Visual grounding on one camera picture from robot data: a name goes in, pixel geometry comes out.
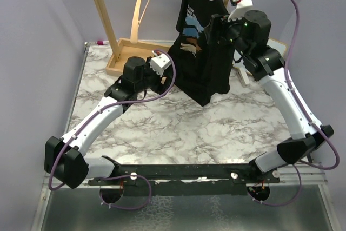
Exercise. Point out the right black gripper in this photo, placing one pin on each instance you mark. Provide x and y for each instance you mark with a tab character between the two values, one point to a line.
217	24

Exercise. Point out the black printed t shirt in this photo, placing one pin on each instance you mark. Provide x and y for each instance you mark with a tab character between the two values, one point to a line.
202	70

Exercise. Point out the white board eraser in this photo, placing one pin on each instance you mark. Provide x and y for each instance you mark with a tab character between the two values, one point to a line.
243	77

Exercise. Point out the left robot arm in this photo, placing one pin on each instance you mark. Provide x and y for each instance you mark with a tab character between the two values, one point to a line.
64	157

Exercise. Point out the small whiteboard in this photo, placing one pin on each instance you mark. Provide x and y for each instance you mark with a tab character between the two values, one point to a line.
279	46

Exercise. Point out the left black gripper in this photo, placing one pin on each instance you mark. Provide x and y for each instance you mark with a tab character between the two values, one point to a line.
160	88

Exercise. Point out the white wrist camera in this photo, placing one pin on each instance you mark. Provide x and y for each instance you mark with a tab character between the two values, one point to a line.
160	63
241	7

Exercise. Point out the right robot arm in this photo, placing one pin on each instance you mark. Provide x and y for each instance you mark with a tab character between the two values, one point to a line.
249	37

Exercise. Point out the wooden clothes rack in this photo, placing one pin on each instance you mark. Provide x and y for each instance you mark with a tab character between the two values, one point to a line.
123	48

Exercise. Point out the pink capped marker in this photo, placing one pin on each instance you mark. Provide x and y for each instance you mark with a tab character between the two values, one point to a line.
102	42

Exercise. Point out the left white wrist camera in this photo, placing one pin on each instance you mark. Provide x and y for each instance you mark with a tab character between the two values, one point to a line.
160	63

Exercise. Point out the light wooden hanger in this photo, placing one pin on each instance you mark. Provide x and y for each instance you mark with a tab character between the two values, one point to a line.
140	9

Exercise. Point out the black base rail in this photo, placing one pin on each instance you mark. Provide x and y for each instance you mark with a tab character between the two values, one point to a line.
185	179

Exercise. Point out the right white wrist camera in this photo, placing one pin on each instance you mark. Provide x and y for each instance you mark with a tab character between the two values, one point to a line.
241	7

